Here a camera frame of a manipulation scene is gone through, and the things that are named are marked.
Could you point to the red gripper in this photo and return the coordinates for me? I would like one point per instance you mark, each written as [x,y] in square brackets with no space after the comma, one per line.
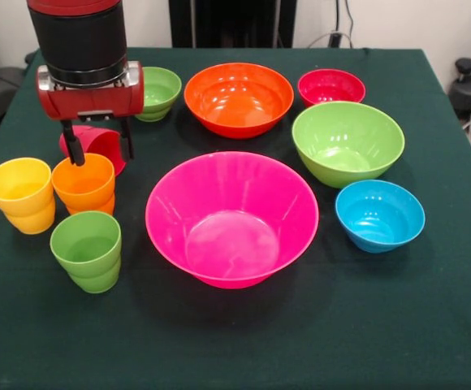
[93,101]

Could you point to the red cup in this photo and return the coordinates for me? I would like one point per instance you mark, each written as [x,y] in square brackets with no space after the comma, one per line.
[99,144]

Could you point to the orange cup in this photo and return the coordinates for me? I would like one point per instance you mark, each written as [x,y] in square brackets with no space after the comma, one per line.
[83,187]

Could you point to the yellow cup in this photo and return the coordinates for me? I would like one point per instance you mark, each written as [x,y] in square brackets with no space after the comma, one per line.
[20,195]

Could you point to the large pink bowl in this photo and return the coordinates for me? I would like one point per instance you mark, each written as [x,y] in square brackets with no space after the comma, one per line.
[231,227]

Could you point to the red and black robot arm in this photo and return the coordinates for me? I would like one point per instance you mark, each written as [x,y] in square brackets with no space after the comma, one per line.
[77,36]

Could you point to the small green bowl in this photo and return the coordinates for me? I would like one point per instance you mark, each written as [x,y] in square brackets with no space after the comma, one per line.
[160,95]

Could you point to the green cup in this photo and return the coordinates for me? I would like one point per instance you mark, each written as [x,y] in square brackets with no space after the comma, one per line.
[85,252]

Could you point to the black office chair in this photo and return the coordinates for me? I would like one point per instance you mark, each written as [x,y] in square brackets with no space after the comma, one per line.
[0,87]

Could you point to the large orange bowl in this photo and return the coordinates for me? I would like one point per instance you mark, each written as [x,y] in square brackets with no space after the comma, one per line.
[239,101]

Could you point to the dark green tablecloth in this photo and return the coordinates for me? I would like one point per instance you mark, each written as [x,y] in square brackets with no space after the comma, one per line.
[235,333]

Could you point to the small red bowl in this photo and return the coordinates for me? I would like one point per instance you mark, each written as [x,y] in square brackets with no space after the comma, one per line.
[331,87]

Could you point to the large green bowl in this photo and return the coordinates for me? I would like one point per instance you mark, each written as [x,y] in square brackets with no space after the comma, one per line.
[345,138]

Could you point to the black power plug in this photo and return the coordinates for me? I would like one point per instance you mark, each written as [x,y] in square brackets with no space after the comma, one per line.
[335,40]

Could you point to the small blue bowl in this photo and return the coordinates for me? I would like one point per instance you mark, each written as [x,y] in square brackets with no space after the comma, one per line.
[377,219]

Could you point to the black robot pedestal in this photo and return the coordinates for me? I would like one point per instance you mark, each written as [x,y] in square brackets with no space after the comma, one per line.
[235,20]

